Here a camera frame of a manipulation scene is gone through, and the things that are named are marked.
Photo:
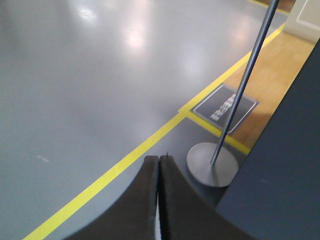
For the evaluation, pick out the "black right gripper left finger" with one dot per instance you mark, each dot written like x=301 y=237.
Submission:
x=133 y=215

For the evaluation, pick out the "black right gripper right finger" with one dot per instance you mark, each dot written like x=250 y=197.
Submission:
x=183 y=214

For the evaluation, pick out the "dark grey fridge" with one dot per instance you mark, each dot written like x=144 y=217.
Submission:
x=276 y=193

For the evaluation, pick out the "blue pole sign stand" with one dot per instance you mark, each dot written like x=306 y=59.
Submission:
x=211 y=164

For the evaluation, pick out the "dark floor sign sticker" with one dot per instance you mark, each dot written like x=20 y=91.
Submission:
x=216 y=107

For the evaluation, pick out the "white panelled cabinet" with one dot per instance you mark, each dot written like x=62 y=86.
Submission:
x=304 y=20

